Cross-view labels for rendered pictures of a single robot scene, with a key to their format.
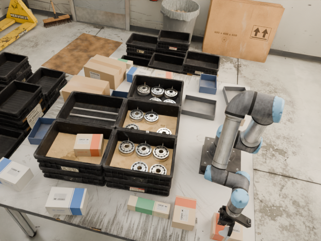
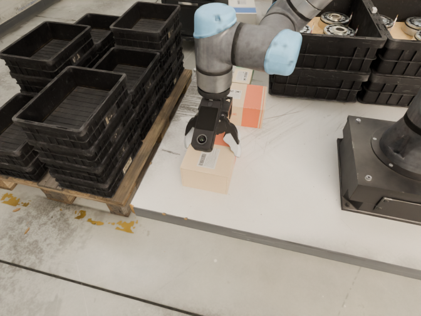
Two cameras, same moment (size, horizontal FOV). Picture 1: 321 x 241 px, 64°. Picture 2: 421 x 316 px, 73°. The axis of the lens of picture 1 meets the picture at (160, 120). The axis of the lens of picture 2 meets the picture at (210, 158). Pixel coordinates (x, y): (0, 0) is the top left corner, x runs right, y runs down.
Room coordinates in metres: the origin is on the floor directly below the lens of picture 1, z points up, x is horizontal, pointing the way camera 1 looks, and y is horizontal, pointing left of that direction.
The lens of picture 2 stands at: (0.63, -0.91, 1.30)
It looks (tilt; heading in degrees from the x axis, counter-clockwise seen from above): 49 degrees down; 94
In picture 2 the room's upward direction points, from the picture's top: straight up
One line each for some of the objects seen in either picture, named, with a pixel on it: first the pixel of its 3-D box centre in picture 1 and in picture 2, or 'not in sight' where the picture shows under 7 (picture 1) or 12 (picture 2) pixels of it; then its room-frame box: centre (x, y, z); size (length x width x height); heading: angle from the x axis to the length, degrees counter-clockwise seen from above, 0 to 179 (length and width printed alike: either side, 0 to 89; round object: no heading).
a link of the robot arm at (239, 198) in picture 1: (238, 200); (215, 39); (0.60, -0.40, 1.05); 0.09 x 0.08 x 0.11; 162
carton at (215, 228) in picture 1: (226, 228); (211, 158); (0.59, -0.42, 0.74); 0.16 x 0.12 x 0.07; 81
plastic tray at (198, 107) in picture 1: (199, 107); not in sight; (1.59, -0.31, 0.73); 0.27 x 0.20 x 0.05; 81
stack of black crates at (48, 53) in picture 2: not in sight; (63, 76); (-0.35, 0.48, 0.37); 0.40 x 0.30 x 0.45; 81
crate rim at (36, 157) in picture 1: (76, 142); not in sight; (0.95, 0.49, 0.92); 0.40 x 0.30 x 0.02; 86
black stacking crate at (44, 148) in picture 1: (78, 147); not in sight; (0.95, 0.49, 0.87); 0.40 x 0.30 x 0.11; 86
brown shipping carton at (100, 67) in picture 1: (105, 71); not in sight; (1.89, 0.53, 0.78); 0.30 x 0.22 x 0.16; 72
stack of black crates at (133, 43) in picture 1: (143, 51); not in sight; (3.07, 0.32, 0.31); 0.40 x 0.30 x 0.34; 81
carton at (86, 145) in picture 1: (89, 145); not in sight; (0.98, 0.43, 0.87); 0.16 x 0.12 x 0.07; 96
